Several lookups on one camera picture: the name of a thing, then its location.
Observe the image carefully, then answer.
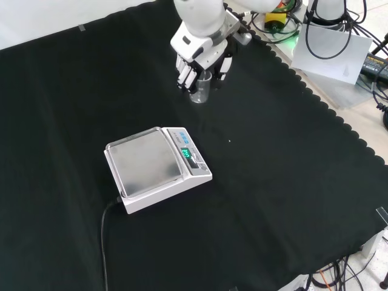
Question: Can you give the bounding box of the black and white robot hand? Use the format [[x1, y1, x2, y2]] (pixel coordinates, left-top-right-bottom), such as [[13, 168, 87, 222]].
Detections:
[[170, 8, 247, 93]]

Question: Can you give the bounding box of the small clear glass beaker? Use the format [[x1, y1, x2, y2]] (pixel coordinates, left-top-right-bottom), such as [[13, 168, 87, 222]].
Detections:
[[189, 71, 213, 104]]

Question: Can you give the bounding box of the white electronic balance steel pan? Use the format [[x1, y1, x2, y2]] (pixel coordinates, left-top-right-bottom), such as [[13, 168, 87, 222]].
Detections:
[[104, 126, 213, 215]]

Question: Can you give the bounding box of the yellow stop button box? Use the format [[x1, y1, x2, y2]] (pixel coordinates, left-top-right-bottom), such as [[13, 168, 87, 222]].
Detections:
[[264, 0, 288, 32]]

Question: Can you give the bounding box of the black bench cloth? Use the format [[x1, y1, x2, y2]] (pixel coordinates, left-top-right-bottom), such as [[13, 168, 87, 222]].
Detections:
[[0, 0, 388, 291]]

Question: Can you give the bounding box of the black power adapter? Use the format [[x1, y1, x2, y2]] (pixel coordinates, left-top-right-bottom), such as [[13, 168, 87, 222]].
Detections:
[[360, 52, 388, 81]]

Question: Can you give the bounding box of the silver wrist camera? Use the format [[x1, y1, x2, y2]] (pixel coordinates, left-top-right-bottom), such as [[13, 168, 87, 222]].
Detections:
[[232, 30, 253, 45]]

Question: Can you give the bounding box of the black balance power cable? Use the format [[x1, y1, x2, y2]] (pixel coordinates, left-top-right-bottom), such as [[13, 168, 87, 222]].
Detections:
[[100, 196, 122, 291]]

